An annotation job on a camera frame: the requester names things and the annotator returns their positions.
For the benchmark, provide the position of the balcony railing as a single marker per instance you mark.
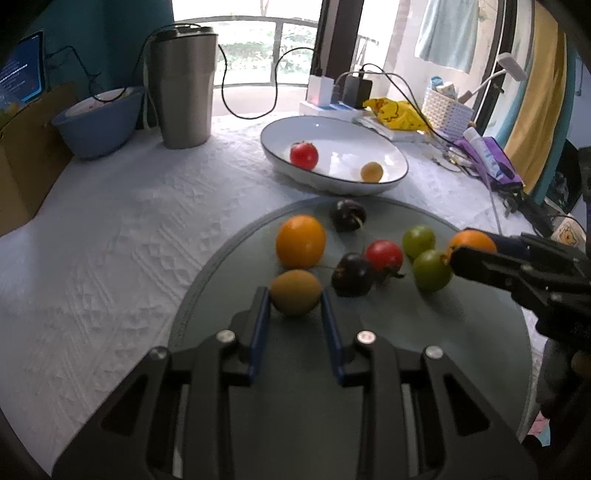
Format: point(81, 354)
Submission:
point(276, 46)

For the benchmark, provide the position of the large orange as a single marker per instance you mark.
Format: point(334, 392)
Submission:
point(300, 242)

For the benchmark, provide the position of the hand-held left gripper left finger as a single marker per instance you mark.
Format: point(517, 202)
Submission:
point(261, 323)

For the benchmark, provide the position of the stainless steel tumbler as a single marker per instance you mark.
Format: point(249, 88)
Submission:
point(184, 92)

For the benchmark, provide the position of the dark purple cherry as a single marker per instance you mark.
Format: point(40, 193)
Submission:
point(352, 276)

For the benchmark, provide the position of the teal curtain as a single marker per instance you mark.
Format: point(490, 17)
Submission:
point(115, 41)

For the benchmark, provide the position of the red cherry tomato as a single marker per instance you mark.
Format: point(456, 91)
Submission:
point(304, 155)
point(384, 254)

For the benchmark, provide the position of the white charger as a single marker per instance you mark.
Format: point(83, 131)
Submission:
point(320, 90)

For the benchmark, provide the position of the white woven basket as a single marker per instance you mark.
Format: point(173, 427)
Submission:
point(445, 113)

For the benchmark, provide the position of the cardboard box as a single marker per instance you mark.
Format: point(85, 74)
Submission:
point(27, 166)

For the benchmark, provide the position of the black charger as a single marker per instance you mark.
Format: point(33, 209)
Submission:
point(356, 91)

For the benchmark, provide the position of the olive brown round fruit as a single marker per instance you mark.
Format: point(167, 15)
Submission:
point(371, 171)
point(295, 293)

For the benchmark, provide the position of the dark plum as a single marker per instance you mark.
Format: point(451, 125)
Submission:
point(346, 214)

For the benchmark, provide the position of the blue plastic bowl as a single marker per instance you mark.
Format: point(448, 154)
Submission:
point(101, 134)

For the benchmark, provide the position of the white bear mug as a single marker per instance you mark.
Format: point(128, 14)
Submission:
point(569, 233)

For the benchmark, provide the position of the grey round tray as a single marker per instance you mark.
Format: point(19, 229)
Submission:
point(415, 332)

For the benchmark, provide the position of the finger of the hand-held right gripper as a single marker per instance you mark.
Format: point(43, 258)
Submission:
point(508, 244)
point(485, 267)

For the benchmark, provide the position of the purple pouch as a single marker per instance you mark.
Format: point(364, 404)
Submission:
point(489, 150)

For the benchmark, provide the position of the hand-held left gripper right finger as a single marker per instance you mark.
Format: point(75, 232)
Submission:
point(331, 332)

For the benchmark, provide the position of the small orange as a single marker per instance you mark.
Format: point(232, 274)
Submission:
point(473, 240)

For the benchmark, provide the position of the white paper packet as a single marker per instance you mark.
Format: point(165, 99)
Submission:
point(392, 131)

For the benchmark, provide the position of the white gooseneck lamp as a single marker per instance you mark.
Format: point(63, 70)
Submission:
point(512, 64)

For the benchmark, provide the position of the yellow curtain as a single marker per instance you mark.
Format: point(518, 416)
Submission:
point(538, 101)

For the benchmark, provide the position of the light blue hanging towel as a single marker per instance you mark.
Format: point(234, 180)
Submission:
point(448, 32)

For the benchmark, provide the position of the green grape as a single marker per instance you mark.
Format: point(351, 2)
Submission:
point(418, 240)
point(431, 271)

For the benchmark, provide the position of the white bowl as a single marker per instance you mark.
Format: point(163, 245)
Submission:
point(92, 105)

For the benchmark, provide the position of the bottles in basket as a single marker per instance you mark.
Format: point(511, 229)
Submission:
point(443, 87)

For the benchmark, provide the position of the white oval plate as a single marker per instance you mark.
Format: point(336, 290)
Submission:
point(341, 150)

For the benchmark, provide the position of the yellow plastic bag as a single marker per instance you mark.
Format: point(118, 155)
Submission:
point(395, 113)

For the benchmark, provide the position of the white power strip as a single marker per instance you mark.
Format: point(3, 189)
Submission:
point(323, 110)

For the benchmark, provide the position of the white tube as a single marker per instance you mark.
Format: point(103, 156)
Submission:
point(480, 147)

